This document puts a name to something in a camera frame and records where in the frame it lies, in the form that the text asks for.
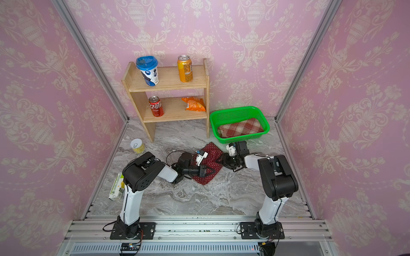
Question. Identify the red cola can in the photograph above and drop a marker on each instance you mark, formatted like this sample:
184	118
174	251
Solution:
156	106

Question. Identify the left aluminium corner post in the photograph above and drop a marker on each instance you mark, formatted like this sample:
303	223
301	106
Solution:
64	12

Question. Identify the blue lidded cup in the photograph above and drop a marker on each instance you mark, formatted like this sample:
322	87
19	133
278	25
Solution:
148	66

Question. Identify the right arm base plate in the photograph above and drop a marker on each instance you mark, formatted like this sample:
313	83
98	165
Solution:
251	230

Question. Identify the orange soda can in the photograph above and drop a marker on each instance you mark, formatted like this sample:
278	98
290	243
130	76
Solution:
184	64

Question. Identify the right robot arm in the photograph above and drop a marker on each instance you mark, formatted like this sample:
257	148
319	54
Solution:
279	184

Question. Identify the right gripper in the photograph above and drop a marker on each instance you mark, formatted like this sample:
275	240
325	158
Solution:
225	160

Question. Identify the aluminium corner post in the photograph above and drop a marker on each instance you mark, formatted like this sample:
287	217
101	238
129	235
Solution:
64	12
319	34

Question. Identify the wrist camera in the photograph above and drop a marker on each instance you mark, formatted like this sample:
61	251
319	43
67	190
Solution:
200	156
232	150

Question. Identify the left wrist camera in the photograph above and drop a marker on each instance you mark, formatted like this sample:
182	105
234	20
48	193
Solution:
200	156

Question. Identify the aluminium front rail frame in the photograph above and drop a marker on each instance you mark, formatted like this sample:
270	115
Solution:
210	235

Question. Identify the small black circuit board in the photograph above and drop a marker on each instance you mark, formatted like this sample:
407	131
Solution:
129	249

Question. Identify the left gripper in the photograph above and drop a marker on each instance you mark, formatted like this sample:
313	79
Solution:
202	171

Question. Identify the green white carton box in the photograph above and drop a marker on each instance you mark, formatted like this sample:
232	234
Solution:
118	188

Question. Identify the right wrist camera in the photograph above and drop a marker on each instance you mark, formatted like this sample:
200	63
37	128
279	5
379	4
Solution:
232	150

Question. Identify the red plaid skirt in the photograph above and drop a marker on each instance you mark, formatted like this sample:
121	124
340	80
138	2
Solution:
246	127

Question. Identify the green plastic basket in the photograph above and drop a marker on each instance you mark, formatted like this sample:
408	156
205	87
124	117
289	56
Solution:
235	115

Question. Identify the right aluminium corner post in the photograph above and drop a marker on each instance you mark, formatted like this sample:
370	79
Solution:
319	34

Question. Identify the orange snack bag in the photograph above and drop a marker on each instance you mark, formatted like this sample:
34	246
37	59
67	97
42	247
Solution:
194	104

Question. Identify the red polka dot skirt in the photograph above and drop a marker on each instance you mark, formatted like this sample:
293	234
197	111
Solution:
212	163

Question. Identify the black connector box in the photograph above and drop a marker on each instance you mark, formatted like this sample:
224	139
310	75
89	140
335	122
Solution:
267	248

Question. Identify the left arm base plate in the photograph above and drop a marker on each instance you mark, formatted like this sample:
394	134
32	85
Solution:
140	231

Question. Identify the small yellow tin can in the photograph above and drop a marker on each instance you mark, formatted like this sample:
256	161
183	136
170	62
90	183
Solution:
137	146

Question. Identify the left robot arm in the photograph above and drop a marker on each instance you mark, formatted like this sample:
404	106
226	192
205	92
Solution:
137	176

